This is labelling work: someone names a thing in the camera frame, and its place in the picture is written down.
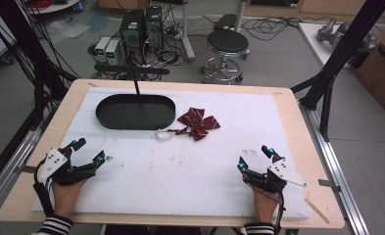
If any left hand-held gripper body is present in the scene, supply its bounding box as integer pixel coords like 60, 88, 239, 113
37, 146, 98, 187

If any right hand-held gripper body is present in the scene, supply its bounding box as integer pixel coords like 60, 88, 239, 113
242, 158, 308, 194

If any black oval tray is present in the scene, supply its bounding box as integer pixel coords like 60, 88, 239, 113
95, 93, 176, 131

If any dark red striped bow tie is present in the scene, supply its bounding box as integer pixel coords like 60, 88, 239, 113
156, 107, 221, 142

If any person's left hand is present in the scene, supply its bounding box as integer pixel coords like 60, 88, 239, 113
51, 177, 89, 218

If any person's right hand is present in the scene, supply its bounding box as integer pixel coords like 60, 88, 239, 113
252, 187, 280, 224

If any thin wooden stick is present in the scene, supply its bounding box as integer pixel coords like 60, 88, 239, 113
305, 198, 330, 225

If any white foam mat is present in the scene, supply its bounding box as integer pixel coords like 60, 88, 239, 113
31, 86, 311, 220

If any white power supply unit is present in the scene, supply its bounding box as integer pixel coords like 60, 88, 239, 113
93, 35, 112, 64
104, 39, 121, 66

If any black round stool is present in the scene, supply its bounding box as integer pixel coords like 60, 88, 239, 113
199, 28, 252, 85

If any black computer tower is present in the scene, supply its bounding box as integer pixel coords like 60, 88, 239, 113
119, 9, 146, 65
143, 5, 165, 53

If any cardboard box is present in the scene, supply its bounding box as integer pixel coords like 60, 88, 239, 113
354, 22, 385, 116

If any grey desk leg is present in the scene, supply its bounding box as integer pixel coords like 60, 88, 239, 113
179, 0, 197, 64

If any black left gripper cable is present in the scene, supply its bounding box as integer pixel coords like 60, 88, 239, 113
32, 159, 56, 217

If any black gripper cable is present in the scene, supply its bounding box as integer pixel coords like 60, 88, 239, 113
245, 182, 286, 235
32, 159, 56, 217

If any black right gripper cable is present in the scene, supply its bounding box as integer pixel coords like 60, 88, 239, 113
245, 182, 286, 235

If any aluminium side rail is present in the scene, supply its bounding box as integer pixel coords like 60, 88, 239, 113
0, 109, 56, 216
298, 101, 371, 235

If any black camera stand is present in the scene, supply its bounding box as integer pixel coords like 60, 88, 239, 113
93, 64, 170, 105

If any black metal frame stand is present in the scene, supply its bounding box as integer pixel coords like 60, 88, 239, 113
290, 0, 385, 143
0, 0, 80, 131

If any tangle of floor cables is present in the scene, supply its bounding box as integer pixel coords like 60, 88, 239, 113
238, 15, 335, 43

